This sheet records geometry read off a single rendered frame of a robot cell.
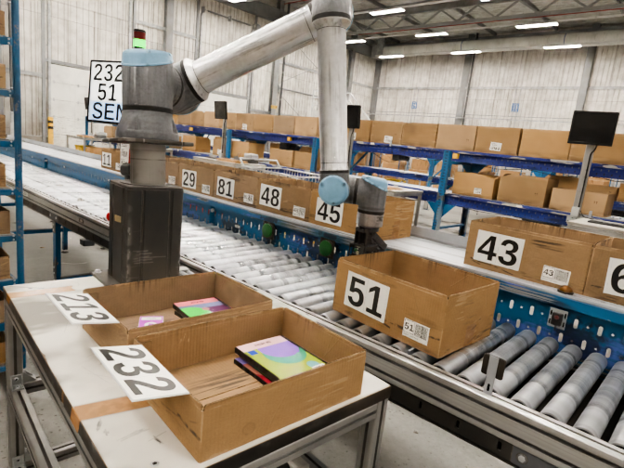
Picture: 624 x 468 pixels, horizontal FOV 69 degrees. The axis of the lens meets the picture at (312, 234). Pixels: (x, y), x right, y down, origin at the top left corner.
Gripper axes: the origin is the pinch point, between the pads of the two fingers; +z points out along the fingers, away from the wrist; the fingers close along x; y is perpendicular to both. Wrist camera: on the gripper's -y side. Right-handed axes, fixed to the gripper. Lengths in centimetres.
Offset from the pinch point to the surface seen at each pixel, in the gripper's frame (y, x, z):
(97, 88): 31, -152, -61
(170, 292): 64, -22, 0
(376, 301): 22.3, 20.0, -3.1
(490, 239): -28.7, 30.2, -19.6
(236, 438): 85, 37, 4
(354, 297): 21.6, 11.5, -1.5
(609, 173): -476, -16, -49
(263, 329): 58, 11, 0
